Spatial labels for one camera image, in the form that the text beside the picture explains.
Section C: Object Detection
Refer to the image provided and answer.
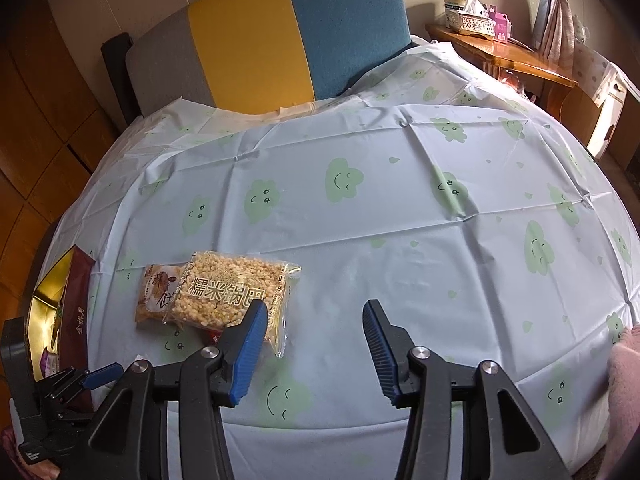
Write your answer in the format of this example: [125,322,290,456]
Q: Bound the red festive snack packet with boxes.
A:
[195,328,222,346]

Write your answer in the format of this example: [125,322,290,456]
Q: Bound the clear rice crisp pack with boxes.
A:
[165,252,302,358]

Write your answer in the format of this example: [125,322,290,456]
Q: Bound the flaky pastry white packet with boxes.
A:
[134,264,184,323]

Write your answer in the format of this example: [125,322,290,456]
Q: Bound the purple snack packet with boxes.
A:
[39,348,60,378]

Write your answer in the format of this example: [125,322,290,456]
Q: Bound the gold red gift box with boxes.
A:
[26,246,94,380]

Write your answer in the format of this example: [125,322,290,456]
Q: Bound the cloud-print white tablecloth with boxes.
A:
[46,44,639,479]

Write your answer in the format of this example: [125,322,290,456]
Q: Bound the pink garment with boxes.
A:
[597,325,640,479]

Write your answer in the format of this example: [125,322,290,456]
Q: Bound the cardboard box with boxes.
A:
[560,44,639,159]

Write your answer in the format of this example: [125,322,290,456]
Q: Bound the wooden side table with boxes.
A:
[425,24,577,119]

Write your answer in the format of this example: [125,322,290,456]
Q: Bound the grey yellow blue chair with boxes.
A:
[101,0,411,122]

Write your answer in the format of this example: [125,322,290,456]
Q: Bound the pink small box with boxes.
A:
[488,6,511,44]

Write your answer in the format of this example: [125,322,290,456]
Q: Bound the patterned tissue box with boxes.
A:
[444,0,496,40]

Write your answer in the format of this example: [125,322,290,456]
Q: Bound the right side curtain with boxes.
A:
[533,0,575,72]

